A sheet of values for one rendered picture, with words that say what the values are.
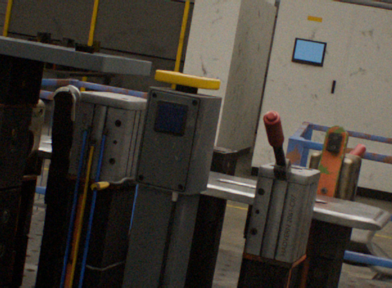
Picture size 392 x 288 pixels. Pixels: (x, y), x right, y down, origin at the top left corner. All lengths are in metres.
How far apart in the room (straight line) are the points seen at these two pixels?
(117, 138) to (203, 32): 8.24
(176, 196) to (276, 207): 0.18
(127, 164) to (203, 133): 0.25
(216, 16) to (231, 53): 0.43
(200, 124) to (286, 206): 0.20
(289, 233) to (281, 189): 0.06
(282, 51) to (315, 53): 0.36
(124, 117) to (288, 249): 0.28
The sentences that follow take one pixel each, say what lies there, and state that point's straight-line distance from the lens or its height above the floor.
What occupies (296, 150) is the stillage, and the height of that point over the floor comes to 0.90.
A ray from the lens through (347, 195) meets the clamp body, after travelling 1.43.
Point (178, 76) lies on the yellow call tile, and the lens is 0.96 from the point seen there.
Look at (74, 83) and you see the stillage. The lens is 4.61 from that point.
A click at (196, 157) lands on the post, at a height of 1.07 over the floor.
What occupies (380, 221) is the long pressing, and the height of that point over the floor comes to 1.00.
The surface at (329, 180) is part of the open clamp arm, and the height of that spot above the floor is 1.02.
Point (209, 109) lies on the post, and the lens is 0.97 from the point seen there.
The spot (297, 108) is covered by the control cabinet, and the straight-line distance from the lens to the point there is 9.26.
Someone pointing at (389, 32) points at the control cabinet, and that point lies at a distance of 9.26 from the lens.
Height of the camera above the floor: 1.18
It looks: 6 degrees down
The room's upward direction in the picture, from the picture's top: 10 degrees clockwise
